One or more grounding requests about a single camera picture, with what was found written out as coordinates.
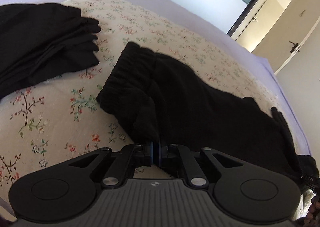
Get black pants with elastic waist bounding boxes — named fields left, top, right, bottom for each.
left=97, top=42, right=319, bottom=180

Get floral embroidered cream bed cover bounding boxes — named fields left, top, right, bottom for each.
left=1, top=0, right=280, bottom=199

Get stack of folded black clothes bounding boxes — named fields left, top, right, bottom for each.
left=1, top=3, right=101, bottom=98

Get lavender bed sheet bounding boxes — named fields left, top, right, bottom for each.
left=1, top=0, right=311, bottom=154

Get cream door with black handle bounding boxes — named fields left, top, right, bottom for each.
left=253, top=0, right=319, bottom=74

